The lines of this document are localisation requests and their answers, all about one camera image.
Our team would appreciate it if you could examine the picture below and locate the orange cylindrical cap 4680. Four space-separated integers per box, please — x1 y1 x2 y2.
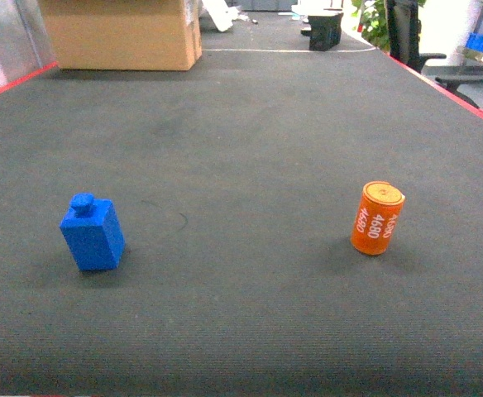
350 181 405 256

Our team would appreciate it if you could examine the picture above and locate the black office chair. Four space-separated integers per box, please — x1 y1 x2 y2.
383 0 483 109

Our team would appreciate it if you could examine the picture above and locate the green potted plant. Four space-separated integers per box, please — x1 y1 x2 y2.
352 1 425 53

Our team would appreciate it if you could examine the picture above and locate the large cardboard box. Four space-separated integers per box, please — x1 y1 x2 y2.
38 0 202 71

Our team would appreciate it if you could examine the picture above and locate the dark grey table mat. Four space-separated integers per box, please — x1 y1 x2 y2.
0 14 483 396

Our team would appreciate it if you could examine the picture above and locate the white object at table end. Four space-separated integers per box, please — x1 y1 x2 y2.
199 0 251 32

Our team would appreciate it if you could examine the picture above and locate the blue block part with knob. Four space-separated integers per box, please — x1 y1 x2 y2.
60 193 125 271

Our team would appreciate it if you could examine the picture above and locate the black device on table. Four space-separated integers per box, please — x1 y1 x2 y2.
301 11 343 51

